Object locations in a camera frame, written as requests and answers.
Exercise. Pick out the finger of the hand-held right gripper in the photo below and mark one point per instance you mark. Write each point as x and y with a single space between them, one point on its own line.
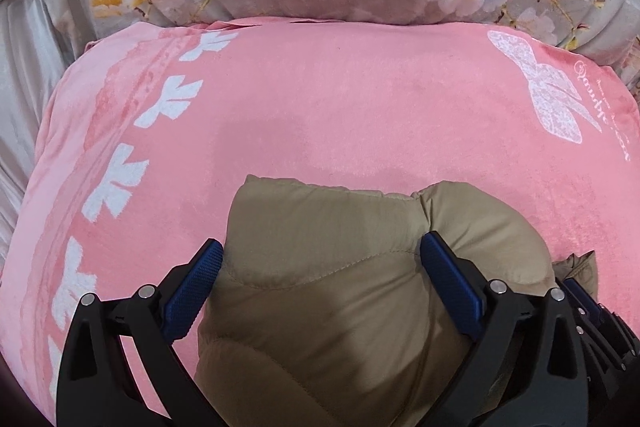
585 294

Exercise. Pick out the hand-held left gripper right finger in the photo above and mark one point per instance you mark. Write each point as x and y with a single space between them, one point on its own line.
450 287

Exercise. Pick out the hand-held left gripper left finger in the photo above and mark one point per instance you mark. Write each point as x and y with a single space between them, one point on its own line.
197 287

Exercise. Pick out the tan padded jacket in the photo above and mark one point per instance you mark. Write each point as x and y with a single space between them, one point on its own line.
340 297

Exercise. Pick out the pink bow print blanket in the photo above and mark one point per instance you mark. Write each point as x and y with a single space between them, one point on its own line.
325 107

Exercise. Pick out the grey satin sheet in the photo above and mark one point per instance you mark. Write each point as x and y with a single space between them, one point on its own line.
25 107

